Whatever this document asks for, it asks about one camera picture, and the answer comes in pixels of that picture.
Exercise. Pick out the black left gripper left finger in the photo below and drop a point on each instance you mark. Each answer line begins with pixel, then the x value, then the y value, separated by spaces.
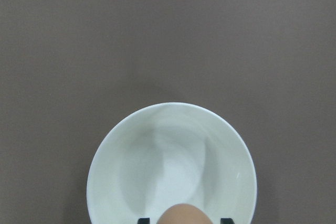
pixel 144 221

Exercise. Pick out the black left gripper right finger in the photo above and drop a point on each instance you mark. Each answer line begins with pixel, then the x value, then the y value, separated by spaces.
pixel 226 221

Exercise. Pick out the brown egg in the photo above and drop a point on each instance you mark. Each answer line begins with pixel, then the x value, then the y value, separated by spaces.
pixel 184 214

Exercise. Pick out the white bowl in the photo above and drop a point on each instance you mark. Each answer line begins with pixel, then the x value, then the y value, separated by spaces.
pixel 167 154

